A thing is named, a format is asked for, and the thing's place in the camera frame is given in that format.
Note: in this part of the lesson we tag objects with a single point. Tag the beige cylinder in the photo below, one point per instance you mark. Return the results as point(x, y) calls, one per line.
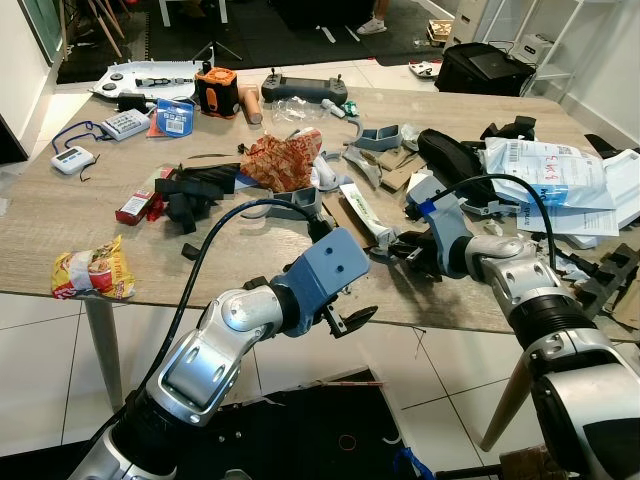
point(251, 106)

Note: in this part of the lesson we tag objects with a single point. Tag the grey plastic tray part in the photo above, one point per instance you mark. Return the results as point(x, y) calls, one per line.
point(378, 138)

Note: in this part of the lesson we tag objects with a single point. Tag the black slotted bracket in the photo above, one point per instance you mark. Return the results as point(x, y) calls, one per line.
point(605, 280)

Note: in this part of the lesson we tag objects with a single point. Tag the white green tube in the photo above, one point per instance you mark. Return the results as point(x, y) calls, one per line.
point(362, 215)

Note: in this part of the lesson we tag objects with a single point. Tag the brown cardboard piece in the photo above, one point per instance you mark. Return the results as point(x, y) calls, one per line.
point(345, 222)

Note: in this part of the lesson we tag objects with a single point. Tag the clear plastic bag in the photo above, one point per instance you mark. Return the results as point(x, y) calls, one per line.
point(295, 110)

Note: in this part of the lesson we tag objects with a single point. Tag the white drone shell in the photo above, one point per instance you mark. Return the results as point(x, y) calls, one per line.
point(140, 78)

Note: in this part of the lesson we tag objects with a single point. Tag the white paper sheets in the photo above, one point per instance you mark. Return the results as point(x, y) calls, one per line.
point(600, 215)

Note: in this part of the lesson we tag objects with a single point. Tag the black drone controller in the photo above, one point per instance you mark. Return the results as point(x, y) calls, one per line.
point(305, 88)

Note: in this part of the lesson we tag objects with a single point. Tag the black fabric pouch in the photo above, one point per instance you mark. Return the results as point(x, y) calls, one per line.
point(450, 155)

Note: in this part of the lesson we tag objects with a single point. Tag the black printed plastic part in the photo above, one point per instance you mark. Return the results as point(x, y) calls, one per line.
point(200, 192)

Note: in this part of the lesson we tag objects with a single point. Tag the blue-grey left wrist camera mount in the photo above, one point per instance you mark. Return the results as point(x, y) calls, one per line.
point(325, 268)

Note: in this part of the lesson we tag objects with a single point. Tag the small white timer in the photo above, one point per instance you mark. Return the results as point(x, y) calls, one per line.
point(72, 160)

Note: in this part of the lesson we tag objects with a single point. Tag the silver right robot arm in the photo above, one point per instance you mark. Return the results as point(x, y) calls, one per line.
point(560, 330)

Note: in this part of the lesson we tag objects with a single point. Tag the orange black device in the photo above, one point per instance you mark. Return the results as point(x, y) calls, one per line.
point(215, 92)

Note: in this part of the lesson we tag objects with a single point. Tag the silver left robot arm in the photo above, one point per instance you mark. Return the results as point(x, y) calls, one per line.
point(205, 350)

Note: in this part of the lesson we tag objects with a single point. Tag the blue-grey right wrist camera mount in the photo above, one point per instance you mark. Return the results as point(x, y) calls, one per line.
point(440, 215)

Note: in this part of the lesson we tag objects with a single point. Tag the white plastic parcel bag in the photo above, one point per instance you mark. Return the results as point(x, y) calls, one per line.
point(545, 170)

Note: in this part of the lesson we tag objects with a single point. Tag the red cigarette pack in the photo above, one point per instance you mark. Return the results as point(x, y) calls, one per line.
point(135, 206)

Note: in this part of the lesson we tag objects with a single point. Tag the grey metal table leg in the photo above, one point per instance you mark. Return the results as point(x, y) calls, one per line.
point(103, 350)

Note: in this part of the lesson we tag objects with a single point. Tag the wooden table leg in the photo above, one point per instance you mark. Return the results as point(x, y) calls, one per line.
point(508, 400)

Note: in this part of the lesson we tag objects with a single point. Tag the crumpled red brown paper bag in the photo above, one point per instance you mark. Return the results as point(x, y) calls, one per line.
point(282, 160)

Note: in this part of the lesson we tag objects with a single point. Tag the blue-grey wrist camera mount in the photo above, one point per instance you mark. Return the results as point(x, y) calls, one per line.
point(440, 215)
point(325, 268)

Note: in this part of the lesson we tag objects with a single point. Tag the black suitcase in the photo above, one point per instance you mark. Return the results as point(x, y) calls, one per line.
point(485, 70)

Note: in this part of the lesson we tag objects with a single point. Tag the white grey keypad device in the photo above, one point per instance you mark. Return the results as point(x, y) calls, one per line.
point(125, 124)

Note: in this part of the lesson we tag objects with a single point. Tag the yellow red snack wrapper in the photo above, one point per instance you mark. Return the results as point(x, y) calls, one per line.
point(92, 272)

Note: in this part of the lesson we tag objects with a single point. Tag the blue white box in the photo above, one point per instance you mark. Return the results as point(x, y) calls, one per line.
point(173, 117)

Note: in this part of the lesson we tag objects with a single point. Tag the white shoe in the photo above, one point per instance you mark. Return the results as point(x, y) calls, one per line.
point(372, 25)

